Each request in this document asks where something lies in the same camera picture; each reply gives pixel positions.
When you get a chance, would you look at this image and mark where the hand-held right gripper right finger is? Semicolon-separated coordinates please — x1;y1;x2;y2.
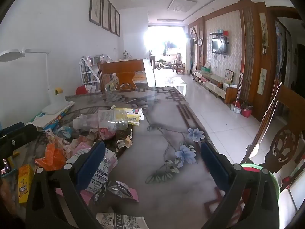
201;142;280;229

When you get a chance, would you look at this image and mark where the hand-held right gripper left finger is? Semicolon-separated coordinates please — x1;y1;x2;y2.
26;141;112;229

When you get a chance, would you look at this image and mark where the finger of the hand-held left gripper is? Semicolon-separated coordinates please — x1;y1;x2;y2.
0;122;39;154

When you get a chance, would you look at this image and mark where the green rimmed trash bin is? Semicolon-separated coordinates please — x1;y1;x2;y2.
239;162;280;197

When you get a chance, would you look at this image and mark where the pink strawberry snack wrapper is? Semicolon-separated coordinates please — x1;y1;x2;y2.
94;180;140;204

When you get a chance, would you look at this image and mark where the blue white wrapper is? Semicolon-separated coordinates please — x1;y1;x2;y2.
53;125;73;139

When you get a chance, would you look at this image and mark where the yellow white carton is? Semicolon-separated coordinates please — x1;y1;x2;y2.
114;107;145;127

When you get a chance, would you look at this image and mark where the white blue printed packet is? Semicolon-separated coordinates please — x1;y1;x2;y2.
66;147;119;194

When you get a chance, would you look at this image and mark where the pink flat packet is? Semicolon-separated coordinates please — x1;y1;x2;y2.
71;141;93;157

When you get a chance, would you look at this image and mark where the stack of books and papers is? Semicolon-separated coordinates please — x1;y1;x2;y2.
30;108;72;127

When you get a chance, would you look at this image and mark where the yellow snack box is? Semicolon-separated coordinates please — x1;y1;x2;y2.
18;164;34;205

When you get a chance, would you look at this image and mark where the pink crumpled wrapper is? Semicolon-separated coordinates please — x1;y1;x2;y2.
99;127;118;140

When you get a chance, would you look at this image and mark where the orange plastic wrapper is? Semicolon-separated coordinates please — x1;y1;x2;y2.
35;143;67;171

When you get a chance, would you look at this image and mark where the cartoon printed blue book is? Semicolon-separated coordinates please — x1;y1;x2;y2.
45;113;70;131

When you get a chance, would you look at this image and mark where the white crumpled tissue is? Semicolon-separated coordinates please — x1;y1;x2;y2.
72;114;97;131

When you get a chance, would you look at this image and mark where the white desk lamp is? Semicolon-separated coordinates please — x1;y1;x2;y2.
0;49;75;115

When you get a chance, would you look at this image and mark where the clear plastic bottle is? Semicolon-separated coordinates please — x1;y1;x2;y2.
91;109;130;131

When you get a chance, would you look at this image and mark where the black white printed paper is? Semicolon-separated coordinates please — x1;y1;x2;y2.
95;212;150;229

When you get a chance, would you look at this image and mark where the red bucket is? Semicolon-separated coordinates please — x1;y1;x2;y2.
241;102;253;118

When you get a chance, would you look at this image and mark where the mop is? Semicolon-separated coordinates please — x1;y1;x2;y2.
230;64;244;113

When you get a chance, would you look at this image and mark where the carved wooden chair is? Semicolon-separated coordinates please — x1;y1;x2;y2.
240;83;305;192

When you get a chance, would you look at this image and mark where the wooden television cabinet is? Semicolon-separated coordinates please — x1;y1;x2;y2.
195;70;239;104

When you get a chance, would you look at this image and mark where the white bookshelf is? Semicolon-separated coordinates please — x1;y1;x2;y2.
79;56;101;91

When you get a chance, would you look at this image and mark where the small framed picture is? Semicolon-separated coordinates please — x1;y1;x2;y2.
225;69;235;84

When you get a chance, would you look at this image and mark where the white coffee table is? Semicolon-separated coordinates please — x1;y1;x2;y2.
154;76;188;98

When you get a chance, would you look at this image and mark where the green plant scroll picture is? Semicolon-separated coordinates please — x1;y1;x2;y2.
257;68;267;95

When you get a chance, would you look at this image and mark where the wooden dining chair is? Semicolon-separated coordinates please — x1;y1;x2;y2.
97;59;146;92

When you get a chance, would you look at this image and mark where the white child's bike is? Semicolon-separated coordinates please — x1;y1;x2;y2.
155;59;173;70

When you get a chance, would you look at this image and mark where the square ceiling lamp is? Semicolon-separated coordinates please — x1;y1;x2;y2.
168;0;198;13

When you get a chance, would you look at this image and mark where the wall mounted television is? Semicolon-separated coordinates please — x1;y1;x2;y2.
212;38;227;54

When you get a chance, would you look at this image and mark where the tall wall scroll picture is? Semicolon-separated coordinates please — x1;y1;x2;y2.
259;12;269;54

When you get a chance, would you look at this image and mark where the large dark framed wall picture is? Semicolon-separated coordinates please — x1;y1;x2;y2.
89;0;103;26

